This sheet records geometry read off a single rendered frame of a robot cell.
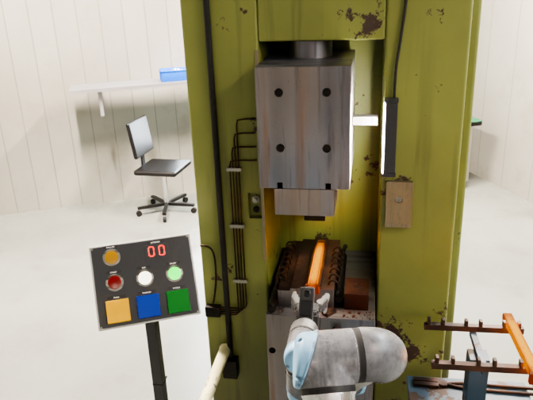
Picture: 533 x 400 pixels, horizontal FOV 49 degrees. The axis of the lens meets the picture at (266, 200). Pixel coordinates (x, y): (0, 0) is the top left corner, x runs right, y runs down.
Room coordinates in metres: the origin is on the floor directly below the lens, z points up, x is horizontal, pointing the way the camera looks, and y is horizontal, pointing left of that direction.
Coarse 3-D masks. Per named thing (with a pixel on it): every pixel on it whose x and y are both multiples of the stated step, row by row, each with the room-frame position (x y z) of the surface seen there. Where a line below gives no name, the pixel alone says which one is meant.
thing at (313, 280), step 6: (318, 246) 2.12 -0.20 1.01; (318, 252) 2.06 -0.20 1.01; (318, 258) 2.01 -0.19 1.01; (318, 264) 1.96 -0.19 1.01; (312, 270) 1.92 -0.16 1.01; (318, 270) 1.92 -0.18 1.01; (312, 276) 1.87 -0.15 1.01; (318, 276) 1.89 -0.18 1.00; (312, 282) 1.83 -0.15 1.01; (318, 288) 1.79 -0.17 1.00
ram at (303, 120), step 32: (288, 64) 1.86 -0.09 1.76; (320, 64) 1.83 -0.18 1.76; (352, 64) 1.88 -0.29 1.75; (256, 96) 1.84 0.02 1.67; (288, 96) 1.82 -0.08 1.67; (320, 96) 1.80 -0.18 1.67; (352, 96) 1.93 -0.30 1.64; (288, 128) 1.82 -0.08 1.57; (320, 128) 1.80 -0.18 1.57; (352, 128) 1.98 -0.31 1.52; (288, 160) 1.82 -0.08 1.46; (320, 160) 1.80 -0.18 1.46; (352, 160) 2.05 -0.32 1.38
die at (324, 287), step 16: (304, 240) 2.22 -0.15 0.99; (336, 240) 2.20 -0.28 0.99; (304, 256) 2.07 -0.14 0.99; (288, 272) 1.96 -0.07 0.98; (304, 272) 1.94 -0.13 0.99; (320, 272) 1.91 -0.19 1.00; (336, 272) 1.96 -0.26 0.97; (288, 288) 1.84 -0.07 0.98; (320, 288) 1.81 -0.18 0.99; (288, 304) 1.82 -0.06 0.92
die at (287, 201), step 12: (276, 192) 1.83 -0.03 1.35; (288, 192) 1.82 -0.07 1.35; (300, 192) 1.81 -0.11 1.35; (312, 192) 1.81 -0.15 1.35; (324, 192) 1.80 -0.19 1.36; (336, 192) 1.93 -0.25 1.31; (276, 204) 1.83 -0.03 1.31; (288, 204) 1.82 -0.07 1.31; (300, 204) 1.81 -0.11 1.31; (312, 204) 1.81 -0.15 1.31; (324, 204) 1.80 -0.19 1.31
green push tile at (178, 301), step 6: (186, 288) 1.76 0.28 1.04; (168, 294) 1.73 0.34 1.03; (174, 294) 1.74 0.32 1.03; (180, 294) 1.74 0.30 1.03; (186, 294) 1.74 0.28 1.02; (168, 300) 1.72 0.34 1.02; (174, 300) 1.73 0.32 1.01; (180, 300) 1.73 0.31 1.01; (186, 300) 1.73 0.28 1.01; (168, 306) 1.71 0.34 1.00; (174, 306) 1.72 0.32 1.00; (180, 306) 1.72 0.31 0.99; (186, 306) 1.72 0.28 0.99; (174, 312) 1.71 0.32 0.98
